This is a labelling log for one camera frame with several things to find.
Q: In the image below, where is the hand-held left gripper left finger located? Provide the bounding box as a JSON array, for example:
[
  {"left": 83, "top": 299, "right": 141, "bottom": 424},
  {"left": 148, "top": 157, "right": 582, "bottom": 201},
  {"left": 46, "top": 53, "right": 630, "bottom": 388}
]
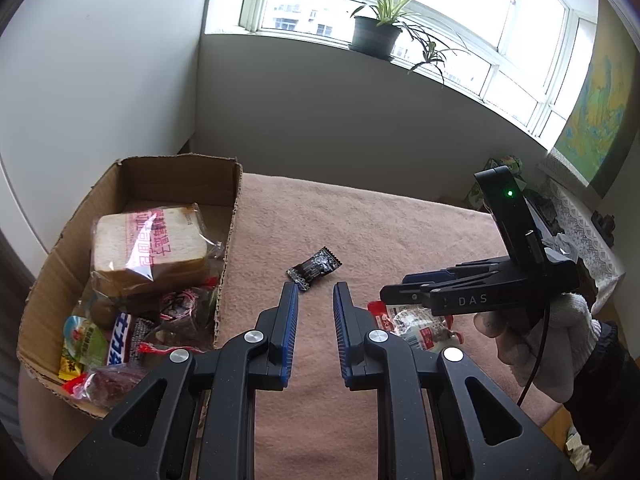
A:
[{"left": 52, "top": 281, "right": 301, "bottom": 480}]

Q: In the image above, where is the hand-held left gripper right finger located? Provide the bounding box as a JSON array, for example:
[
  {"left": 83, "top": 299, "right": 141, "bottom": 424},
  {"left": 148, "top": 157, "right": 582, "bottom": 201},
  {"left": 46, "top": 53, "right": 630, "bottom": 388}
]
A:
[{"left": 332, "top": 281, "right": 581, "bottom": 480}]

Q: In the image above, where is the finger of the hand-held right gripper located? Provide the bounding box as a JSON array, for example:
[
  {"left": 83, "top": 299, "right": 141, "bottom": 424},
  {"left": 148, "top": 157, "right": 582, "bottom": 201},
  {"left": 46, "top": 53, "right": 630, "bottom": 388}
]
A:
[
  {"left": 380, "top": 270, "right": 502, "bottom": 307},
  {"left": 402, "top": 257, "right": 511, "bottom": 286}
]

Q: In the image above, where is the pale white snack packet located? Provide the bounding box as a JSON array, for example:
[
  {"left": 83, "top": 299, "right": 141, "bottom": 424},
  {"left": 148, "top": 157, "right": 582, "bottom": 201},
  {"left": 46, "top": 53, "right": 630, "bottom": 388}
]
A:
[{"left": 395, "top": 307, "right": 463, "bottom": 356}]

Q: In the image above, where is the small dark candy wrapper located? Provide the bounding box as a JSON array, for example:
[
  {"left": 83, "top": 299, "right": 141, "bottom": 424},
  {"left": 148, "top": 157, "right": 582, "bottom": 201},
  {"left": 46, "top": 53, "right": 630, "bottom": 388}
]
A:
[{"left": 286, "top": 246, "right": 343, "bottom": 292}]

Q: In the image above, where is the brown chocolate bar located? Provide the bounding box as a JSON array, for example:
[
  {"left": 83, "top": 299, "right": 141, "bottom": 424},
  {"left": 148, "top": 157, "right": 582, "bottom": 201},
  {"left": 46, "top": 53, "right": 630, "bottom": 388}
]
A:
[{"left": 106, "top": 311, "right": 156, "bottom": 366}]

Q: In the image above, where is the cardboard box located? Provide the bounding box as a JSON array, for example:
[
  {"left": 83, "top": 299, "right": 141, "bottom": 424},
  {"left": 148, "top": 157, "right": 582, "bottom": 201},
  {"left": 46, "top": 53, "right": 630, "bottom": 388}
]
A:
[{"left": 16, "top": 154, "right": 244, "bottom": 420}]

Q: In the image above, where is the person's right forearm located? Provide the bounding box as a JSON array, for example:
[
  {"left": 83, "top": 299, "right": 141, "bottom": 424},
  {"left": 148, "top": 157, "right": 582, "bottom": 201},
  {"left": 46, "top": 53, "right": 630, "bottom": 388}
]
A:
[{"left": 562, "top": 320, "right": 640, "bottom": 466}]

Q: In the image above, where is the person's right hand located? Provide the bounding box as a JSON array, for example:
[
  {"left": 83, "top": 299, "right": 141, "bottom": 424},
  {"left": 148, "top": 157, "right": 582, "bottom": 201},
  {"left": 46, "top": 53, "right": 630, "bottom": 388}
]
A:
[{"left": 474, "top": 292, "right": 603, "bottom": 403}]

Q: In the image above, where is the green carton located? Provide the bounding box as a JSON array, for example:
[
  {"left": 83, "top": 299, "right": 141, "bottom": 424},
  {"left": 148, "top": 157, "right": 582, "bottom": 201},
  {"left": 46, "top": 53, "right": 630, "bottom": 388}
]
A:
[{"left": 467, "top": 156, "right": 526, "bottom": 208}]

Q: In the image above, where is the white lace cloth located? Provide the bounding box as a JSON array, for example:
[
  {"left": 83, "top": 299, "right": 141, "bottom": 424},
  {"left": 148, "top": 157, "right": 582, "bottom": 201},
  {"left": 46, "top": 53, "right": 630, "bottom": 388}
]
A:
[{"left": 537, "top": 155, "right": 626, "bottom": 311}]

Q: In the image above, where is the small dark figurine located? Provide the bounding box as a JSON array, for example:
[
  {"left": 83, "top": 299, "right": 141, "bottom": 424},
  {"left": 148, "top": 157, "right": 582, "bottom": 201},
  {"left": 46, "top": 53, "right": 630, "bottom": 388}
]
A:
[{"left": 591, "top": 211, "right": 617, "bottom": 246}]

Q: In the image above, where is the dark red striped packet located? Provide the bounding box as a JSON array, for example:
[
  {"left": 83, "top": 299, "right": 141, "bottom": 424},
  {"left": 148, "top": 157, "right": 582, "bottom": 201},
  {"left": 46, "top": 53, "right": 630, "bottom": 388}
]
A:
[{"left": 159, "top": 285, "right": 221, "bottom": 332}]

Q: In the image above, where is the sliced bread packet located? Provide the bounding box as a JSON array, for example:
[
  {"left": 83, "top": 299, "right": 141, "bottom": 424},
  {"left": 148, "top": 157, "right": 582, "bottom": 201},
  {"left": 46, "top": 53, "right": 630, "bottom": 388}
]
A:
[{"left": 91, "top": 203, "right": 223, "bottom": 301}]

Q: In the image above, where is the dark red snack packet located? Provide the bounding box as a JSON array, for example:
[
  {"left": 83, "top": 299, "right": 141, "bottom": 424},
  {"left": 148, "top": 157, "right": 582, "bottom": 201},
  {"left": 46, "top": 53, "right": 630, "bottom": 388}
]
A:
[{"left": 62, "top": 365, "right": 151, "bottom": 408}]

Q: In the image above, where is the green label snack cup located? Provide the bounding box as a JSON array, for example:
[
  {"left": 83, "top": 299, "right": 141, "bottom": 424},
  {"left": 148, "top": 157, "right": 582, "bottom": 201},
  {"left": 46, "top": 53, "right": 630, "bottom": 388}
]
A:
[{"left": 62, "top": 315, "right": 110, "bottom": 367}]

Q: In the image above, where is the yellow snack packet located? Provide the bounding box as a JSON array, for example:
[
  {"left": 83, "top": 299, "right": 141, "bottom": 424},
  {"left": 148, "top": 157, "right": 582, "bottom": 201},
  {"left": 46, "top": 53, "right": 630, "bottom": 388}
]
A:
[{"left": 59, "top": 352, "right": 88, "bottom": 382}]

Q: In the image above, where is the potted spider plant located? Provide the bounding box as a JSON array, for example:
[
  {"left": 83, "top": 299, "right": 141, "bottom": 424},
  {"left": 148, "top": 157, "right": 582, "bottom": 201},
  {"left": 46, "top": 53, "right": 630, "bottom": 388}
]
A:
[{"left": 348, "top": 0, "right": 468, "bottom": 83}]

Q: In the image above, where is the black cable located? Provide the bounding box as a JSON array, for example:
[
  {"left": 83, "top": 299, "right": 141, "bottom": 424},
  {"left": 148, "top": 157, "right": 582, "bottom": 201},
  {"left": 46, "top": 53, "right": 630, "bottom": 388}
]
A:
[{"left": 515, "top": 305, "right": 553, "bottom": 408}]

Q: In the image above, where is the wall map poster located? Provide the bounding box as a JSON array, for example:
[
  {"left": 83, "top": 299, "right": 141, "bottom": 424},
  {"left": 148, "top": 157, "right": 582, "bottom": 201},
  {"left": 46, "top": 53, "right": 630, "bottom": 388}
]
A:
[{"left": 552, "top": 0, "right": 640, "bottom": 196}]

